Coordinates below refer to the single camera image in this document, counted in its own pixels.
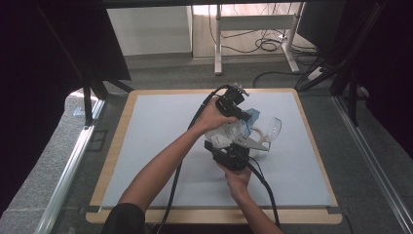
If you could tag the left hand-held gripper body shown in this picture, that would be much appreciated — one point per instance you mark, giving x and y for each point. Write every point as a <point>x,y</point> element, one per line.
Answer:
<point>230,100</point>

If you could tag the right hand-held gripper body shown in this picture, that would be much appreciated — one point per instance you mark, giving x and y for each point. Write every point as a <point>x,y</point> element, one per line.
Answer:
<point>233,157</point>

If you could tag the white and blue pouch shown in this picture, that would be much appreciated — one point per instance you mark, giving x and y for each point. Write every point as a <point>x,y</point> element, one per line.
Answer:
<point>230,131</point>

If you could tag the clear glass measuring pitcher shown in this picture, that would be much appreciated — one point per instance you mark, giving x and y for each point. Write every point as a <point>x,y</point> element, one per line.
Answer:
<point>271,130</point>

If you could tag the person's right hand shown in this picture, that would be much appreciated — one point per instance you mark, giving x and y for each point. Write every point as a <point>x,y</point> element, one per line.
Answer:
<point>238,182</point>

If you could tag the person's left hand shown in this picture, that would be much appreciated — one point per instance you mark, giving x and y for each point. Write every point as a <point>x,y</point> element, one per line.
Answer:
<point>211,117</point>

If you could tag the light grey table mat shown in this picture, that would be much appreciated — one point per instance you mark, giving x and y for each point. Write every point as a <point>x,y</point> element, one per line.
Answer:
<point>146,130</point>

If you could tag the white power strip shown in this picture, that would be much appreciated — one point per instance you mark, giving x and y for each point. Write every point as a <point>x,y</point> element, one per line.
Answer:
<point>314,74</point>

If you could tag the black tape strip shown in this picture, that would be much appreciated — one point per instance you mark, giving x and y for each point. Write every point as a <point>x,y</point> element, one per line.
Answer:
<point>333,210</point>

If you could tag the person's black sleeve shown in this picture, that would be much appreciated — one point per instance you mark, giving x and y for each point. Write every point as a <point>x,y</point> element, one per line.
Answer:
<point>125,221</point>

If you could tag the black metal stand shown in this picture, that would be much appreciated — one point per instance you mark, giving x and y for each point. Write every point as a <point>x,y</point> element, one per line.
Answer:
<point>87,104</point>
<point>352,84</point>

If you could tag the dark curtain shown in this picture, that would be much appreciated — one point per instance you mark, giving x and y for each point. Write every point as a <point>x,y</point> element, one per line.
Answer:
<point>393,65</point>
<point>32,81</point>

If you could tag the white metal desk frame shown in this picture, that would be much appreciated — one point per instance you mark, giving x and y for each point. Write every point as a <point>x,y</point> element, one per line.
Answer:
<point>253,22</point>

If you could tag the aluminium floor rail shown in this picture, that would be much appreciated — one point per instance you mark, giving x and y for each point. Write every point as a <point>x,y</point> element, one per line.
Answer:
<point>68,175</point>
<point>373,162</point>

